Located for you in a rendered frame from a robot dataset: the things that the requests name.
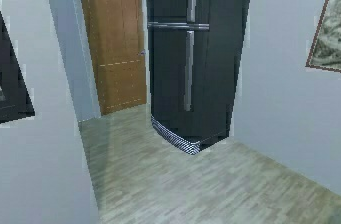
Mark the brown framed picture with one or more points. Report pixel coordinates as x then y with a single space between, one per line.
339 36

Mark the black fridge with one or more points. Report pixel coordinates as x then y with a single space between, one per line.
211 83

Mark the brown wooden door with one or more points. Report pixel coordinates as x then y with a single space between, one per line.
118 53

